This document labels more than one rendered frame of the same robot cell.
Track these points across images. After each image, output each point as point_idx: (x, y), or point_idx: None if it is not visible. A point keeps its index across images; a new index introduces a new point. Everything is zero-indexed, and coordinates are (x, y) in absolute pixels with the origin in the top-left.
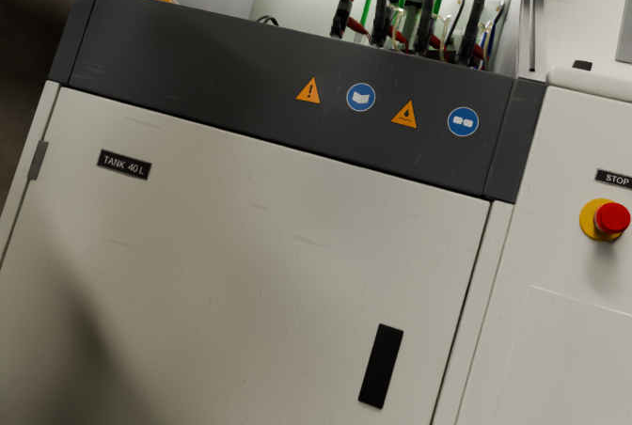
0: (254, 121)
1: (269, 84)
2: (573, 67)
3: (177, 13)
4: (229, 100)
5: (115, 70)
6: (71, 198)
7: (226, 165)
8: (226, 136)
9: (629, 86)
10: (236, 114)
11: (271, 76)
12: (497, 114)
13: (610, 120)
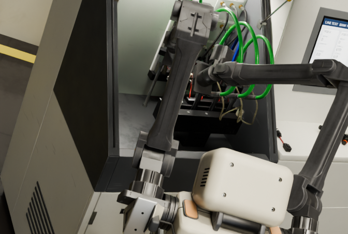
0: (183, 188)
1: (190, 176)
2: (286, 150)
3: None
4: (174, 184)
5: (127, 183)
6: (108, 225)
7: None
8: (172, 194)
9: (300, 158)
10: (176, 187)
11: (191, 174)
12: None
13: (292, 167)
